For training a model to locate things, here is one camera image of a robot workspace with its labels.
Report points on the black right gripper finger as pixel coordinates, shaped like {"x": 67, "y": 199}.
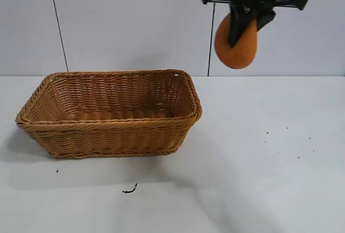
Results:
{"x": 265, "y": 18}
{"x": 238, "y": 25}

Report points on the orange-brown bread roll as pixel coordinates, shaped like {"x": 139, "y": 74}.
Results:
{"x": 237, "y": 57}

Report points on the brown woven wicker basket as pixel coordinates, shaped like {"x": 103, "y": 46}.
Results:
{"x": 107, "y": 138}

